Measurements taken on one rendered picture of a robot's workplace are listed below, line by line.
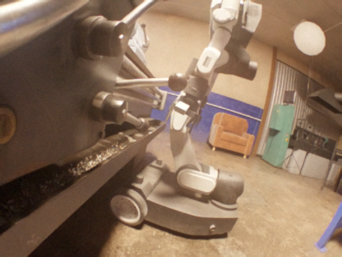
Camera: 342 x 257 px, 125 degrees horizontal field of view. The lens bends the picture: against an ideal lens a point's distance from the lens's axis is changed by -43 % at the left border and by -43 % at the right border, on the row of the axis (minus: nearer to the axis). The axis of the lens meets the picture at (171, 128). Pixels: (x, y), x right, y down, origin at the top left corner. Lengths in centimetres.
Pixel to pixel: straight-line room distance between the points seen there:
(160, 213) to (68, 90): 70
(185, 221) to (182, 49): 415
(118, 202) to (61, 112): 66
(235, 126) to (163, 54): 268
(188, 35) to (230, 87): 186
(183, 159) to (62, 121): 71
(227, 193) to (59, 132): 81
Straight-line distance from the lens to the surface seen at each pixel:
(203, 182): 82
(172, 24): 485
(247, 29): 94
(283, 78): 529
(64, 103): 20
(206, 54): 63
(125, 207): 80
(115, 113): 23
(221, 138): 346
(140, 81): 32
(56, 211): 25
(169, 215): 79
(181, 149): 83
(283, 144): 398
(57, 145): 21
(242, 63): 87
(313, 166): 461
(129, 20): 21
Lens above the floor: 60
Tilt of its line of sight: 7 degrees down
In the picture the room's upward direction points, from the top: 15 degrees clockwise
